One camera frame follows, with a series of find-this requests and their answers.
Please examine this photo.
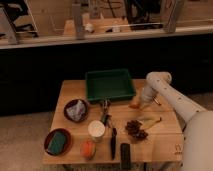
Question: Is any orange red pepper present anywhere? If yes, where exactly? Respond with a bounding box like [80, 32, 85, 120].
[129, 103, 140, 109]

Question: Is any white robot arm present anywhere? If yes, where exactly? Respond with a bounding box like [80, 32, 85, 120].
[141, 72, 213, 171]

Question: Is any yellow banana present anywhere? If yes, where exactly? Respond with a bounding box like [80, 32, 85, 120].
[138, 116, 162, 130]

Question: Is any dark grape bunch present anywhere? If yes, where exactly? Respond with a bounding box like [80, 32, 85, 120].
[125, 120, 148, 140]

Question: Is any green plastic tray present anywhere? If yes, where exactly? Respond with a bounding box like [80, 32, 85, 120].
[85, 69, 136, 103]

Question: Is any black remote block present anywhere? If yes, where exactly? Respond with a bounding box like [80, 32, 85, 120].
[120, 143, 131, 170]

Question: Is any wooden table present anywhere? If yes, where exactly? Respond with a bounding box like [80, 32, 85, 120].
[43, 80, 184, 164]

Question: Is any white cup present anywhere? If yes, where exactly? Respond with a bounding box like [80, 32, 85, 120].
[88, 120, 105, 142]

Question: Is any brown bowl with cloth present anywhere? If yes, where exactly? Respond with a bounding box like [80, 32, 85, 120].
[64, 99, 88, 123]

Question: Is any crumpled grey cloth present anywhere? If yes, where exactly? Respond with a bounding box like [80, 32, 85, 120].
[65, 100, 86, 122]

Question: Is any orange fruit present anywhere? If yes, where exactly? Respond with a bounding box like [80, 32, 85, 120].
[80, 140, 96, 159]

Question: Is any brown plate with sponge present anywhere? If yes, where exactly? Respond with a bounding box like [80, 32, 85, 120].
[44, 128, 72, 156]

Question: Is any green sponge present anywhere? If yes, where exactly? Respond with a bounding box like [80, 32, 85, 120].
[47, 132, 66, 155]

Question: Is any black handled knife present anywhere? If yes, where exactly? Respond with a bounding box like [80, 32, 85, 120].
[108, 119, 117, 160]

